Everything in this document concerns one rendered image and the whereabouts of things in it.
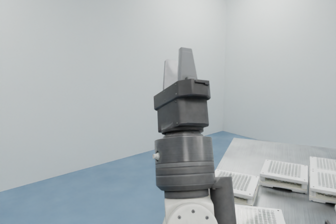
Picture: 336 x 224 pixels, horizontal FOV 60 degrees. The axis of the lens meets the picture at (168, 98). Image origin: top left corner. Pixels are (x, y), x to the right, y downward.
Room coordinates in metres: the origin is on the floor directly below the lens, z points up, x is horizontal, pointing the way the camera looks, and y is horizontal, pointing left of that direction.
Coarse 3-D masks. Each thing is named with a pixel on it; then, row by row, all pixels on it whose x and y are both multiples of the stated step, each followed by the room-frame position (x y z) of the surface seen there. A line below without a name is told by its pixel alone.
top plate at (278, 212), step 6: (240, 210) 1.16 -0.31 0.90; (252, 210) 1.16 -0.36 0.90; (270, 210) 1.16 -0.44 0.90; (276, 210) 1.16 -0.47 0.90; (240, 216) 1.11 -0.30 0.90; (270, 216) 1.11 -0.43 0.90; (276, 216) 1.11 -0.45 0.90; (282, 216) 1.11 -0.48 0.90; (240, 222) 1.07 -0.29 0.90; (258, 222) 1.07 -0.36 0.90; (282, 222) 1.07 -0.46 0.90
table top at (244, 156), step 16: (240, 144) 2.27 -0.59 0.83; (256, 144) 2.27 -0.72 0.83; (272, 144) 2.27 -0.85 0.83; (288, 144) 2.27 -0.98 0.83; (224, 160) 1.92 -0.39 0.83; (240, 160) 1.92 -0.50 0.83; (256, 160) 1.92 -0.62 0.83; (288, 160) 1.92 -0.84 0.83; (304, 160) 1.92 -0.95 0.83; (272, 192) 1.46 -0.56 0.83; (288, 192) 1.46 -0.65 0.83; (288, 208) 1.30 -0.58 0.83; (304, 208) 1.30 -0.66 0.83; (320, 208) 1.30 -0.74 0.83
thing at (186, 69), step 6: (180, 48) 0.46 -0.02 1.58; (186, 48) 0.46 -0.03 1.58; (180, 54) 0.45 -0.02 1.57; (186, 54) 0.46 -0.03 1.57; (192, 54) 0.46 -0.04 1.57; (180, 60) 0.45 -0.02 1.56; (186, 60) 0.45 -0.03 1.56; (192, 60) 0.46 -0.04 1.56; (180, 66) 0.44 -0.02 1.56; (186, 66) 0.45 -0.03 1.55; (192, 66) 0.45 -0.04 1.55; (180, 72) 0.44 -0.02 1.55; (186, 72) 0.44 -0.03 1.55; (192, 72) 0.45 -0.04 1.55; (180, 78) 0.43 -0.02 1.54; (186, 78) 0.43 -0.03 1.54
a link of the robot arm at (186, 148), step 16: (192, 80) 0.41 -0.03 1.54; (208, 80) 0.42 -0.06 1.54; (160, 96) 0.46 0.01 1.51; (176, 96) 0.41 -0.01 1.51; (192, 96) 0.41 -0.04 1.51; (208, 96) 0.42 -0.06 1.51; (160, 112) 0.46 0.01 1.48; (176, 112) 0.41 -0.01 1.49; (192, 112) 0.41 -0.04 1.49; (160, 128) 0.45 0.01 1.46; (176, 128) 0.41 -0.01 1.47; (192, 128) 0.41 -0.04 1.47; (160, 144) 0.40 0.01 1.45; (176, 144) 0.39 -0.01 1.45; (192, 144) 0.39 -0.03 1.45; (208, 144) 0.40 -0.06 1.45; (160, 160) 0.39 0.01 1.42; (176, 160) 0.38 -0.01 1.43; (192, 160) 0.38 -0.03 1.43; (208, 160) 0.39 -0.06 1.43
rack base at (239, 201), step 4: (256, 188) 1.45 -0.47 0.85; (256, 192) 1.42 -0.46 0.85; (236, 200) 1.33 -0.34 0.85; (240, 200) 1.33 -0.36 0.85; (244, 200) 1.33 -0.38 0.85; (252, 200) 1.33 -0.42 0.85; (240, 204) 1.31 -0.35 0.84; (244, 204) 1.30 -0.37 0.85; (248, 204) 1.29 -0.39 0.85; (252, 204) 1.30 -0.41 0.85
